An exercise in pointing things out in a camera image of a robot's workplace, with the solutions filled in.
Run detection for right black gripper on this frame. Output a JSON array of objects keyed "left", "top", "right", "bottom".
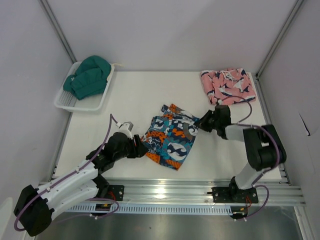
[{"left": 193, "top": 110, "right": 220, "bottom": 133}]

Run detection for blue patterned shorts pile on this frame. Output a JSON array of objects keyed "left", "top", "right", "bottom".
[{"left": 140, "top": 103, "right": 199, "bottom": 171}]

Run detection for pink shark print shorts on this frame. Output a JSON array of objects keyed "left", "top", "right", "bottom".
[{"left": 200, "top": 68, "right": 257, "bottom": 106}]

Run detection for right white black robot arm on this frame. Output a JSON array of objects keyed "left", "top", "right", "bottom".
[{"left": 195, "top": 105, "right": 287, "bottom": 203}]

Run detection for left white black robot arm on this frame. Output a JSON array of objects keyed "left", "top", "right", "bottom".
[{"left": 13, "top": 132, "right": 148, "bottom": 237}]

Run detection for teal green shorts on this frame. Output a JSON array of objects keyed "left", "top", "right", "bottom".
[{"left": 63, "top": 55, "right": 112, "bottom": 100}]

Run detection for white plastic basket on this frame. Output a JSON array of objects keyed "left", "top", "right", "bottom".
[{"left": 53, "top": 61, "right": 117, "bottom": 113}]

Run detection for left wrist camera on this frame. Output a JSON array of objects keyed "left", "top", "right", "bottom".
[{"left": 116, "top": 121, "right": 134, "bottom": 140}]

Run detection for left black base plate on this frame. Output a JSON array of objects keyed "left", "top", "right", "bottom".
[{"left": 94, "top": 185, "right": 125, "bottom": 202}]

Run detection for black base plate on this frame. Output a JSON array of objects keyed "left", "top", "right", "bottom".
[
  {"left": 207, "top": 186, "right": 259, "bottom": 204},
  {"left": 94, "top": 185, "right": 125, "bottom": 202}
]

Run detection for right aluminium frame post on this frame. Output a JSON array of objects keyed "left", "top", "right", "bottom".
[{"left": 256, "top": 0, "right": 307, "bottom": 77}]

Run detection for aluminium frame post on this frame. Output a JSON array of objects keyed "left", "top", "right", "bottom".
[
  {"left": 38, "top": 0, "right": 77, "bottom": 64},
  {"left": 256, "top": 0, "right": 307, "bottom": 77}
]

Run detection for aluminium mounting rail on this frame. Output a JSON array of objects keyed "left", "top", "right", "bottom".
[{"left": 108, "top": 178, "right": 306, "bottom": 207}]

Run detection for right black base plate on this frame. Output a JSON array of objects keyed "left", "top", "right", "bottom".
[{"left": 207, "top": 186, "right": 259, "bottom": 204}]

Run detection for slotted white cable duct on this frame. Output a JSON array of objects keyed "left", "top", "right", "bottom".
[{"left": 63, "top": 202, "right": 233, "bottom": 216}]

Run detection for left aluminium frame post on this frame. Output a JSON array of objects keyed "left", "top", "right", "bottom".
[{"left": 38, "top": 0, "right": 77, "bottom": 64}]

